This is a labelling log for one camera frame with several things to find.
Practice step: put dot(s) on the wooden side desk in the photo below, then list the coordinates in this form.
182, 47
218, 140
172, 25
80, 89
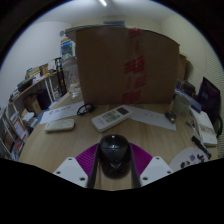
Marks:
31, 87

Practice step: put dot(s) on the wall air vent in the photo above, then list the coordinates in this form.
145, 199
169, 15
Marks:
113, 23

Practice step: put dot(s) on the black marker pen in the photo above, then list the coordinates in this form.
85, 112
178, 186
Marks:
201, 146

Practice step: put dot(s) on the black office chair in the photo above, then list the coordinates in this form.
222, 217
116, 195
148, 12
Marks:
218, 126

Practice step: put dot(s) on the clear plastic container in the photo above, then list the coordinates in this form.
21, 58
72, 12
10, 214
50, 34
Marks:
181, 104

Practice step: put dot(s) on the small flat white remote control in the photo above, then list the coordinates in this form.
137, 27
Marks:
59, 125

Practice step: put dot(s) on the black storage bin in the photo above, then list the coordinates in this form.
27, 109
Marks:
25, 85

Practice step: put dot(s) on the clear plastic water jug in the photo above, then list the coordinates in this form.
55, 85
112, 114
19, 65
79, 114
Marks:
71, 76

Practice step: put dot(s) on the white shelf unit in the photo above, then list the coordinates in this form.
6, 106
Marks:
13, 130

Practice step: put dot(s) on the round wall clock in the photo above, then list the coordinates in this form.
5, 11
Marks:
62, 33

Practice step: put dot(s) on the round white printed mouse pad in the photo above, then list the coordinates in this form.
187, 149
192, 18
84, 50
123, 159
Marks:
188, 159

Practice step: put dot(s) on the small brown cardboard box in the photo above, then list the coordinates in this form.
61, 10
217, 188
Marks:
182, 66

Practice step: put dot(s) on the small dark binder clip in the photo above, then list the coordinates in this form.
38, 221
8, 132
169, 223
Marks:
170, 116

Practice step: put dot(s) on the large brown cardboard box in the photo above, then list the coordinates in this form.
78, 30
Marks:
100, 66

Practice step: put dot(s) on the printed white paper sheet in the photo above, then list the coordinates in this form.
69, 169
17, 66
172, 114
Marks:
60, 111

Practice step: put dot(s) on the white remote control with buttons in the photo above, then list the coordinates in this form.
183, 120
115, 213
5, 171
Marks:
111, 118

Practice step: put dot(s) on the white book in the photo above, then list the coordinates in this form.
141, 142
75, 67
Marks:
206, 128

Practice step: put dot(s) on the dark rectangular case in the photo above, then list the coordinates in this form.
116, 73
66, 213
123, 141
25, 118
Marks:
188, 88

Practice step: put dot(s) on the black metal stand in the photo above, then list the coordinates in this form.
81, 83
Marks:
59, 73

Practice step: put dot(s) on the white cabinet with blue print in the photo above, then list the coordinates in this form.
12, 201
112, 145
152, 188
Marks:
66, 48

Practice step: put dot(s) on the black computer mouse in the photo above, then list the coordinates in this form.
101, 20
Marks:
114, 153

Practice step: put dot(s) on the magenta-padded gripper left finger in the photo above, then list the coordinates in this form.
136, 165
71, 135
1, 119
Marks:
68, 171

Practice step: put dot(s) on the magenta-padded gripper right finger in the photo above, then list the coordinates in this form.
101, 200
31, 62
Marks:
156, 170

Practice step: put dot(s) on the ceiling light tube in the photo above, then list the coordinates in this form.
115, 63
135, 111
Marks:
102, 2

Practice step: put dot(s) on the blue book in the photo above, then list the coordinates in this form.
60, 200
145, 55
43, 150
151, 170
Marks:
195, 105

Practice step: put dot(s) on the plain white paper sheet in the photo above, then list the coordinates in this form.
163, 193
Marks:
151, 116

